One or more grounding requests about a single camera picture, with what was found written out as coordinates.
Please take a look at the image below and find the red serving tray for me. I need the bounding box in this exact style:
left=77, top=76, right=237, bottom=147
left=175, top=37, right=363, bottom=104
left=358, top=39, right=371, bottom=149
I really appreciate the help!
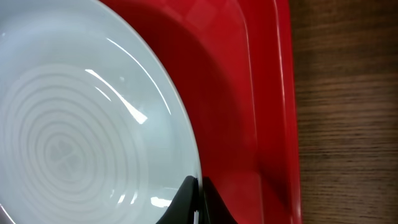
left=105, top=0, right=302, bottom=223

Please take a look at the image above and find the light blue plate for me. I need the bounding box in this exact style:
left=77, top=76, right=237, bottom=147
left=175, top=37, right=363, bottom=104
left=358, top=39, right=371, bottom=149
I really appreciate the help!
left=1, top=1, right=201, bottom=223

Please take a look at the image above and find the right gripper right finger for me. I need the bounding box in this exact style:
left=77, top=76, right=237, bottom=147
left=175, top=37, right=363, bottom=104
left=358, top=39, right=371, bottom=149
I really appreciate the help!
left=198, top=177, right=237, bottom=224

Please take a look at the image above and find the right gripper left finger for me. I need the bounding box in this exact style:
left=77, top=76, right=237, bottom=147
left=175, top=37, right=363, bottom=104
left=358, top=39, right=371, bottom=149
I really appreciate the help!
left=156, top=175, right=199, bottom=224

